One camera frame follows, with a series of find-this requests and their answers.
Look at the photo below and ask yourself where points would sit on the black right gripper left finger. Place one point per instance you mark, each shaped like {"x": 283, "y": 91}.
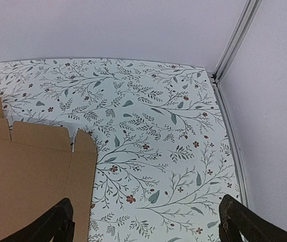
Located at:
{"x": 56, "y": 224}

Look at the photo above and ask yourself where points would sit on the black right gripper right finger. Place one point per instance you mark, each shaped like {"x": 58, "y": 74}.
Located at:
{"x": 237, "y": 221}

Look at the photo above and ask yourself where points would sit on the brown cardboard box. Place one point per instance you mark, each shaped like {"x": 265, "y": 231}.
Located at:
{"x": 38, "y": 167}

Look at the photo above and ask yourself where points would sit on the floral patterned table mat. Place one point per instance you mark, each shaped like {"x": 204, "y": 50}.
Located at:
{"x": 164, "y": 159}

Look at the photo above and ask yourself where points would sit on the right side aluminium rail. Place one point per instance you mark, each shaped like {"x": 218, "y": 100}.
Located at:
{"x": 234, "y": 145}

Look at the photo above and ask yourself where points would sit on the right rear aluminium frame post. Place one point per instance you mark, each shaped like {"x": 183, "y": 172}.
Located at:
{"x": 244, "y": 22}

